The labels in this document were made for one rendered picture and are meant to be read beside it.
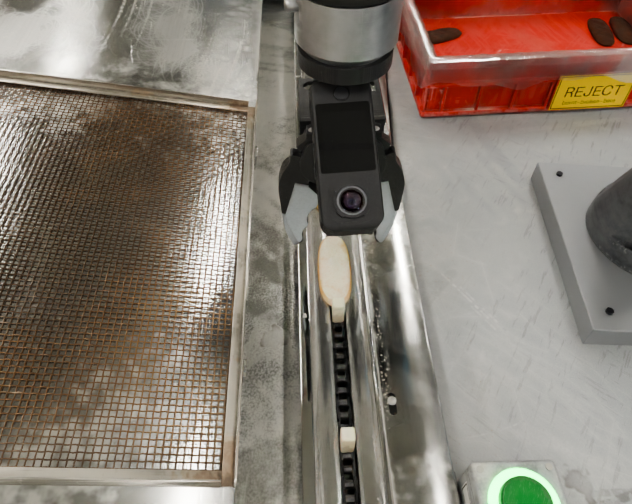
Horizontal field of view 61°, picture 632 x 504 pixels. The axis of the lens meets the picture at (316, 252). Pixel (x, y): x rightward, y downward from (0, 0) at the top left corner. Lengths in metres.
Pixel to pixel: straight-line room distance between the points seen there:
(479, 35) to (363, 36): 0.74
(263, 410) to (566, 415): 0.30
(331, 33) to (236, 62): 0.50
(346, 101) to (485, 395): 0.34
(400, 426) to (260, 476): 0.14
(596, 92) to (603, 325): 0.43
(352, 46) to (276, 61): 0.63
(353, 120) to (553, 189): 0.42
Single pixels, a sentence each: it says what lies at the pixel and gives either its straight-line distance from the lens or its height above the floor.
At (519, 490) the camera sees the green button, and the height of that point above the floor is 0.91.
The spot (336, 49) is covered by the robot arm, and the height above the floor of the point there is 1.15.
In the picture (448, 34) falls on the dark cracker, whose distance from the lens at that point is 1.08.
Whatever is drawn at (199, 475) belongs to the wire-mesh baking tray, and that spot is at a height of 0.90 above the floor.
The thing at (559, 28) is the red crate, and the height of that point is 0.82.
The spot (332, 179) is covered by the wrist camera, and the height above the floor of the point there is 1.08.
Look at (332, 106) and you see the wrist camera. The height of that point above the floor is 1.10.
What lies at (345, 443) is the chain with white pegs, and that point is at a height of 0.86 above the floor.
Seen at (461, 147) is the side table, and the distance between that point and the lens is 0.84.
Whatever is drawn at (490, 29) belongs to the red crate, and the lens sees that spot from 1.13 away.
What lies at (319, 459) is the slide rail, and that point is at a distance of 0.52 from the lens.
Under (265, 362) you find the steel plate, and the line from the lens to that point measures 0.59.
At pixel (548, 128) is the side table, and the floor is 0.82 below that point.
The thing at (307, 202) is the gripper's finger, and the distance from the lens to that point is 0.48.
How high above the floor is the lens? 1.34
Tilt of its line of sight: 51 degrees down
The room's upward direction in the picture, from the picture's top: straight up
